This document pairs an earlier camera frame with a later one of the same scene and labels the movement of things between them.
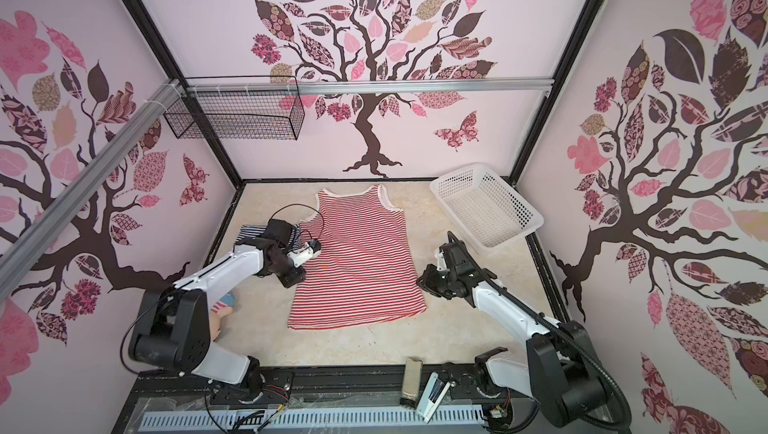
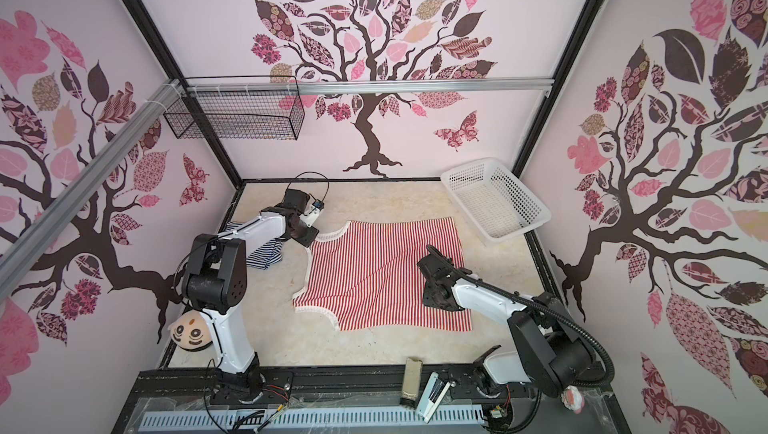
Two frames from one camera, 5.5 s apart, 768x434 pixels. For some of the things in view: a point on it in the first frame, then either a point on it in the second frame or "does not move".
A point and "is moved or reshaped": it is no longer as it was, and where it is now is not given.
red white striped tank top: [365, 270] is moved or reshaped
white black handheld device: [433, 397] does not move
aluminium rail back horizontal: [369, 86] does not move
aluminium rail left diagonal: [28, 243] does not move
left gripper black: [293, 277] -> [307, 238]
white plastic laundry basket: [486, 209] is moved or reshaped
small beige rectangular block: [412, 379] does not move
